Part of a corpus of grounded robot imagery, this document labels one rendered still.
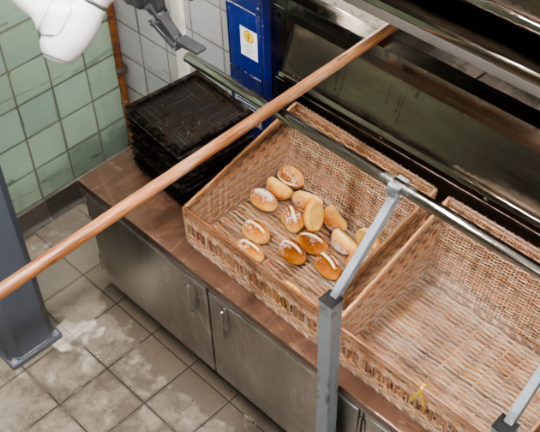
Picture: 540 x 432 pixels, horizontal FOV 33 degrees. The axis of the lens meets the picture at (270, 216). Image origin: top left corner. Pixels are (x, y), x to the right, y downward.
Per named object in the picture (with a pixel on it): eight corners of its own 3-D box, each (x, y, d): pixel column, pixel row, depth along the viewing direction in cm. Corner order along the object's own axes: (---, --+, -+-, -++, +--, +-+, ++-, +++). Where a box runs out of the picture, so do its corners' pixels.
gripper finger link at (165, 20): (147, 3, 201) (145, 5, 202) (175, 46, 202) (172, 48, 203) (160, -4, 203) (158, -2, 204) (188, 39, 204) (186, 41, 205)
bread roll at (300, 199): (322, 195, 275) (316, 211, 273) (325, 205, 281) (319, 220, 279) (293, 186, 278) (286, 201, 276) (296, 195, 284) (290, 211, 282)
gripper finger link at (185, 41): (175, 39, 201) (175, 43, 202) (196, 52, 198) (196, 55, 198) (185, 34, 203) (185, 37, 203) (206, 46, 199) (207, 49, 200)
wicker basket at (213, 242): (296, 164, 297) (296, 97, 277) (432, 255, 268) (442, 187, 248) (183, 242, 274) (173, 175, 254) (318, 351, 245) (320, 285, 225)
